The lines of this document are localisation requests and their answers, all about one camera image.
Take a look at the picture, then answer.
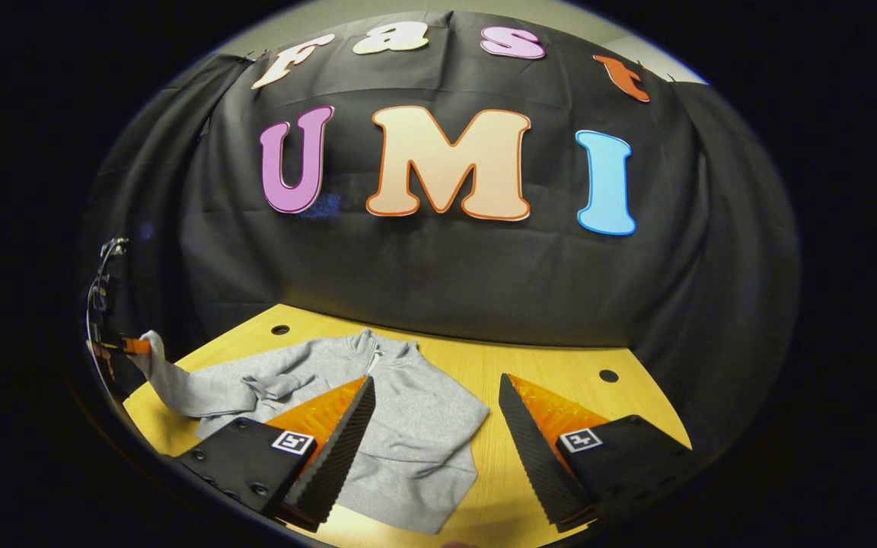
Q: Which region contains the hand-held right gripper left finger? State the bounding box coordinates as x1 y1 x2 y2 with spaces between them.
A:
172 374 377 534

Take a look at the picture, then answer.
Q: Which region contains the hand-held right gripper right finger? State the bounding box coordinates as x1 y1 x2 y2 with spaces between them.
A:
498 373 694 532

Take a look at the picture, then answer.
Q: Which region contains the grey sweatshirt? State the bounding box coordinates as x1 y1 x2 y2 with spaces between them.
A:
138 329 491 535

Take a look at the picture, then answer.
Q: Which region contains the black backdrop cloth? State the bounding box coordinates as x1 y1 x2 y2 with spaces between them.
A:
77 9 801 457

